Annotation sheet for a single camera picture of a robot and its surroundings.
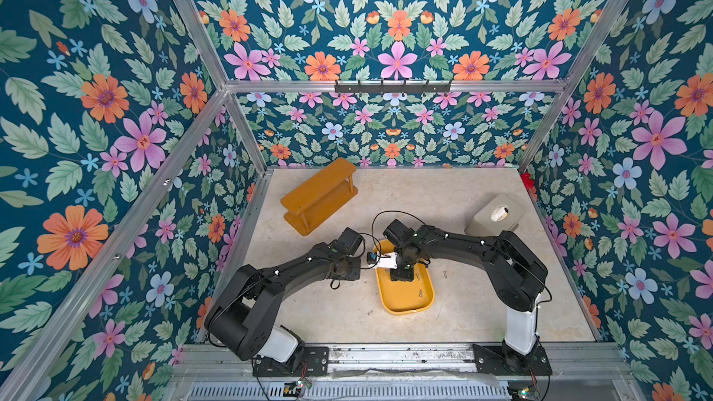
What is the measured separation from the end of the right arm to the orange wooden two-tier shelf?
30cm

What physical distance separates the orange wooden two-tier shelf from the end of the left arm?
24 centimetres

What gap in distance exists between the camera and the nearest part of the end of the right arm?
681mm

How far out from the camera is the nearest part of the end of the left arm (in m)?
0.65

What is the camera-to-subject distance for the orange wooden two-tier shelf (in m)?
0.93
